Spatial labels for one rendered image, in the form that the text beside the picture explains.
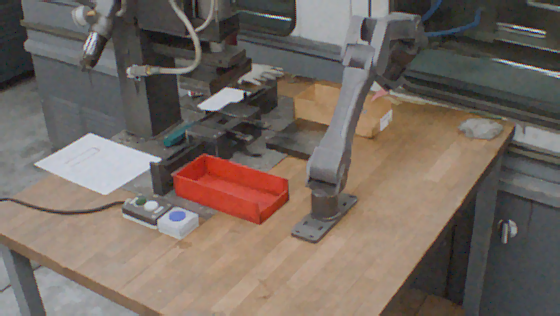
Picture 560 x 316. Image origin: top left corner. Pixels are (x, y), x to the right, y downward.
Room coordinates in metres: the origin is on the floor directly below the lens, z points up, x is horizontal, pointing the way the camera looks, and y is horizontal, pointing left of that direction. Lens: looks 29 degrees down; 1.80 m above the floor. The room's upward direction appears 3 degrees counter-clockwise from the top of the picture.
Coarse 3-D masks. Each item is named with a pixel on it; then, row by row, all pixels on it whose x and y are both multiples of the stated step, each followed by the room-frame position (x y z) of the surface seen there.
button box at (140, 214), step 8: (0, 200) 1.47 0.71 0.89; (16, 200) 1.43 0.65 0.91; (128, 200) 1.38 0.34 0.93; (152, 200) 1.37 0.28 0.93; (160, 200) 1.37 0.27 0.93; (40, 208) 1.39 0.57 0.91; (96, 208) 1.38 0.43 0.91; (104, 208) 1.38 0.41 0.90; (128, 208) 1.34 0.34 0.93; (136, 208) 1.34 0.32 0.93; (144, 208) 1.33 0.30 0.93; (160, 208) 1.33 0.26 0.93; (168, 208) 1.33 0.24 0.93; (128, 216) 1.34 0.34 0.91; (136, 216) 1.32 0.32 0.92; (144, 216) 1.31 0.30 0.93; (152, 216) 1.30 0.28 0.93; (160, 216) 1.31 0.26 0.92; (144, 224) 1.31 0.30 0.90; (152, 224) 1.29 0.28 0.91
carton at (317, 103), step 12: (312, 84) 1.89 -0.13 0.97; (300, 96) 1.83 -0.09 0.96; (312, 96) 1.88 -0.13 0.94; (324, 96) 1.88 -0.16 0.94; (336, 96) 1.86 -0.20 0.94; (372, 96) 1.79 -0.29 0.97; (300, 108) 1.79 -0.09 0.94; (312, 108) 1.77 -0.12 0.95; (324, 108) 1.75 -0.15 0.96; (372, 108) 1.79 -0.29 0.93; (384, 108) 1.77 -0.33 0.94; (312, 120) 1.77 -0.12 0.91; (324, 120) 1.75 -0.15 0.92; (360, 120) 1.68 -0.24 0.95; (372, 120) 1.66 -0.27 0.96; (384, 120) 1.73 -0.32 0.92; (360, 132) 1.68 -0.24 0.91; (372, 132) 1.67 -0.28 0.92
